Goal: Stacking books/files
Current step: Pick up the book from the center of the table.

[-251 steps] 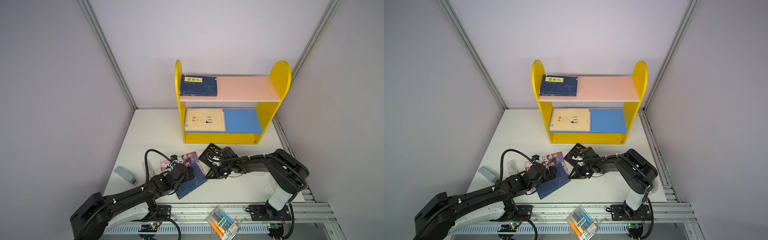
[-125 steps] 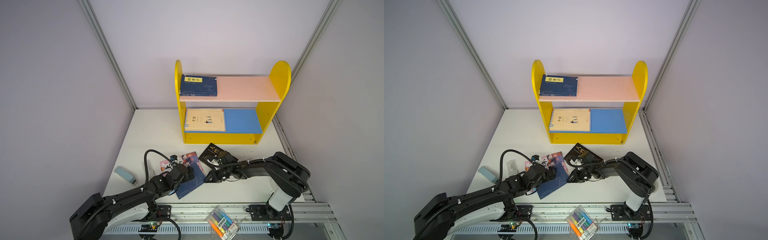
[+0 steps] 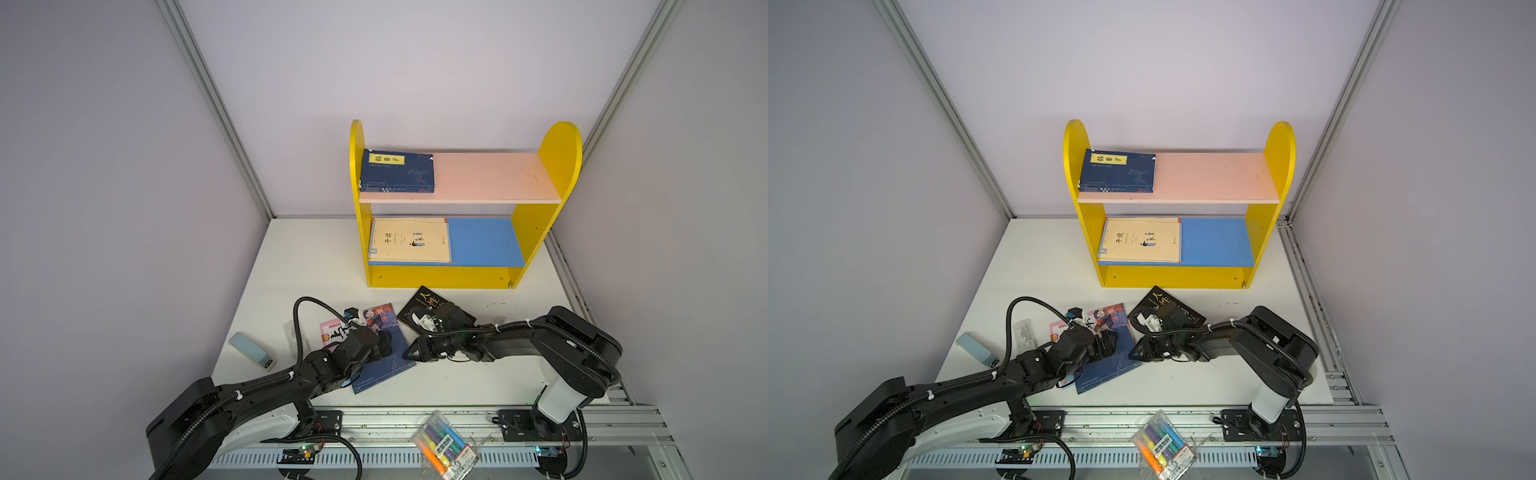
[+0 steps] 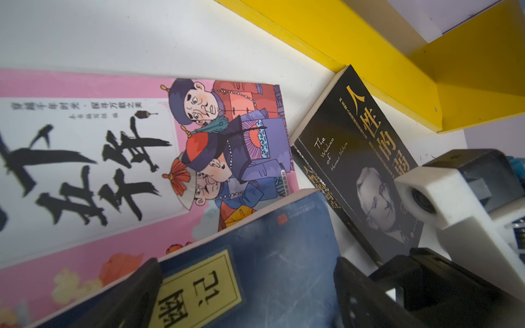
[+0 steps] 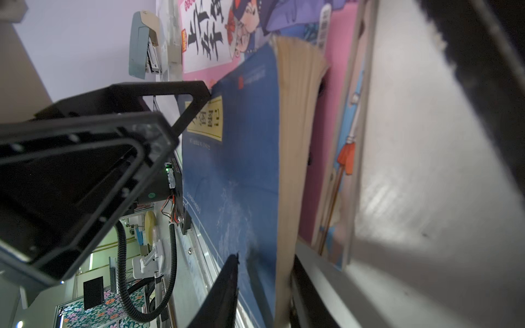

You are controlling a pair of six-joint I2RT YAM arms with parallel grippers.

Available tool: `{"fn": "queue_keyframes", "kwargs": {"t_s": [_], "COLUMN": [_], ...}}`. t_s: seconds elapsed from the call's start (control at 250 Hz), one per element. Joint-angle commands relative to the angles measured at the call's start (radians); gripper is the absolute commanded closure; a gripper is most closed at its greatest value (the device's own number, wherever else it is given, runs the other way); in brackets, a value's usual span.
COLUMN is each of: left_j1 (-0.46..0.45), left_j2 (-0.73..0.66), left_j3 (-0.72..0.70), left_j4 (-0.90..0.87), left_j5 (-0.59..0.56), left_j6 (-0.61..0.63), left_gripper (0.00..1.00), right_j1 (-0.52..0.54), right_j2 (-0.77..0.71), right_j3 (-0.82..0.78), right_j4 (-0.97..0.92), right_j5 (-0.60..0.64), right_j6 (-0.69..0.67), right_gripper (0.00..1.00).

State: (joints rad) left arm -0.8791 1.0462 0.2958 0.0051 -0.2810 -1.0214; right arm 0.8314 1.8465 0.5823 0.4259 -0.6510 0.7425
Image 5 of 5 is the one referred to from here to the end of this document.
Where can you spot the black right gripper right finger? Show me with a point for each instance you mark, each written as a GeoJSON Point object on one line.
{"type": "Point", "coordinates": [307, 307]}

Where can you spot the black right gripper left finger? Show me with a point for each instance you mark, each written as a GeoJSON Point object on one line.
{"type": "Point", "coordinates": [220, 306]}

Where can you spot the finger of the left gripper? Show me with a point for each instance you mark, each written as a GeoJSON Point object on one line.
{"type": "Point", "coordinates": [64, 184]}
{"type": "Point", "coordinates": [179, 102]}

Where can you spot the pink children's book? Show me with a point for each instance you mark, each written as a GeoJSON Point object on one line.
{"type": "Point", "coordinates": [218, 35]}

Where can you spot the dark blue bottom book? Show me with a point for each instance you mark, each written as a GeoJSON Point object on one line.
{"type": "Point", "coordinates": [245, 158]}

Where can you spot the light blue thin book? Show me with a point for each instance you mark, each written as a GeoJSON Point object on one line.
{"type": "Point", "coordinates": [344, 164]}

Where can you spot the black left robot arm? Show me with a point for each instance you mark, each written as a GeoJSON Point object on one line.
{"type": "Point", "coordinates": [147, 270]}

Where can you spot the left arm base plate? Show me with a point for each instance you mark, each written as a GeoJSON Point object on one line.
{"type": "Point", "coordinates": [167, 186]}

